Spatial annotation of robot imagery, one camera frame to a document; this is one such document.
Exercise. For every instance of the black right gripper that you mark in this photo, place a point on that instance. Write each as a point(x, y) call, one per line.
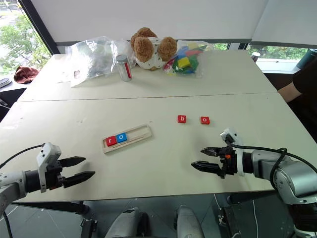
point(226, 161)

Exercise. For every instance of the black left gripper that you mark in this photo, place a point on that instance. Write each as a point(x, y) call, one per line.
point(53, 174)

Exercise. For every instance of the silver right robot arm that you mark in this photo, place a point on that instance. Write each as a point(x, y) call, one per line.
point(287, 173)

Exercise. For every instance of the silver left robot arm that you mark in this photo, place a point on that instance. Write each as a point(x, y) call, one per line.
point(11, 182)

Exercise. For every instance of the red letter tile o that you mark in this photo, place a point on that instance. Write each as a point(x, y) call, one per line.
point(205, 120)

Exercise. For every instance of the red letter tile r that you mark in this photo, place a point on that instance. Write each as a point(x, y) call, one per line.
point(110, 140)

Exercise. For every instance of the red letter tile b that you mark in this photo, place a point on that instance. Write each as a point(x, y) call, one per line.
point(182, 119)

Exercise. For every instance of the blue letter tile o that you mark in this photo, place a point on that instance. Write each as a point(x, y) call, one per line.
point(121, 137)

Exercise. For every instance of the wooden letter tray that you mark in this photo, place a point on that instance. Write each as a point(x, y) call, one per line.
point(127, 138)

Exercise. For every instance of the silver robot right leg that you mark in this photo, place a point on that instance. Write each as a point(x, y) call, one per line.
point(188, 221)

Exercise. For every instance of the silver robot leg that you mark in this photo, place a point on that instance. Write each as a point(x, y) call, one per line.
point(188, 221)
point(126, 224)

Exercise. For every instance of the silver robot left leg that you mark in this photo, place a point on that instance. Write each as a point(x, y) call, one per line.
point(126, 224)

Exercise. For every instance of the bag of colourful blocks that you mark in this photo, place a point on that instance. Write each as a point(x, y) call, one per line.
point(187, 59)

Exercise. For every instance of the dark red cloth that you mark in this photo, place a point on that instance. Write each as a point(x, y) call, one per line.
point(24, 74)

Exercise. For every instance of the clear plastic bag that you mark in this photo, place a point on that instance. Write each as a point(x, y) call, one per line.
point(95, 59)

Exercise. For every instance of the dark cup on sill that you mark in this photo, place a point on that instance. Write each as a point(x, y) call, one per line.
point(255, 56)

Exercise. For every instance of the clear jar with grey lid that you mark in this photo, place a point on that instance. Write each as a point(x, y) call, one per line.
point(123, 67)

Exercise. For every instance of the person in black shirt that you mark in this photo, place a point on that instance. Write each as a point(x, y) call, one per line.
point(302, 84)

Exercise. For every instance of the brown teddy bear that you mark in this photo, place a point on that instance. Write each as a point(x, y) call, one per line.
point(153, 48)

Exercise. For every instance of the dark teal bottle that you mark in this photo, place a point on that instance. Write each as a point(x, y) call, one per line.
point(307, 58)

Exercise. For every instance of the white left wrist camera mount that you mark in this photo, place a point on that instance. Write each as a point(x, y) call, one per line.
point(47, 156)

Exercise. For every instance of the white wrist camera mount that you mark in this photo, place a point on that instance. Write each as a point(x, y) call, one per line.
point(47, 156)
point(234, 138)

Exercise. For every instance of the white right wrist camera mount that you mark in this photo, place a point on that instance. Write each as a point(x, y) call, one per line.
point(234, 138)

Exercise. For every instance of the black table leg frame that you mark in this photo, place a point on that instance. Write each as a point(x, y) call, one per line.
point(54, 207)

